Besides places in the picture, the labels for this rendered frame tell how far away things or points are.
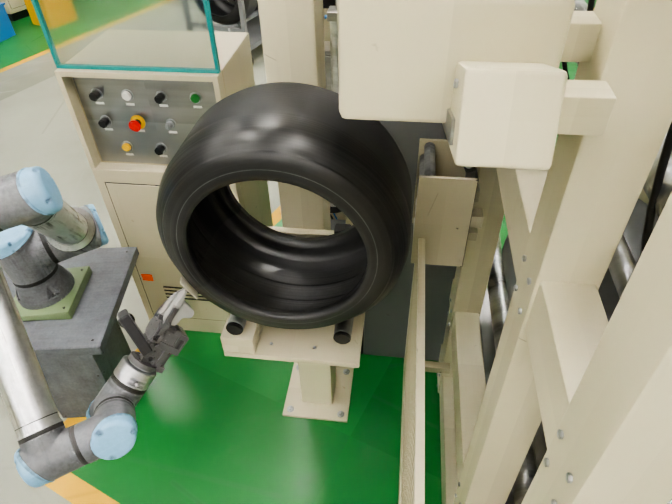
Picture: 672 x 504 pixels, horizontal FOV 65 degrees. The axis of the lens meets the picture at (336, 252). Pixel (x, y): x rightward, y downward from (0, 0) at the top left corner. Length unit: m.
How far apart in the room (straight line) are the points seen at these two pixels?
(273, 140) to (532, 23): 0.55
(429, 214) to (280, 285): 0.45
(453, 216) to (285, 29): 0.63
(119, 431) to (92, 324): 0.77
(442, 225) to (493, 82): 0.94
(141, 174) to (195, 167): 1.02
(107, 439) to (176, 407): 1.16
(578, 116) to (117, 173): 1.75
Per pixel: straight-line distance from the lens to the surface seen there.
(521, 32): 0.65
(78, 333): 1.98
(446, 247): 1.52
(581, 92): 0.68
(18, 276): 2.03
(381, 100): 0.67
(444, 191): 1.40
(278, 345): 1.48
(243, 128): 1.06
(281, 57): 1.35
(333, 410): 2.29
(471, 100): 0.56
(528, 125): 0.57
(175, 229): 1.20
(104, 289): 2.10
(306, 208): 1.56
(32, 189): 1.37
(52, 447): 1.31
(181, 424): 2.37
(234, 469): 2.22
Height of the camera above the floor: 1.95
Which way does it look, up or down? 41 degrees down
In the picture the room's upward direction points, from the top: 2 degrees counter-clockwise
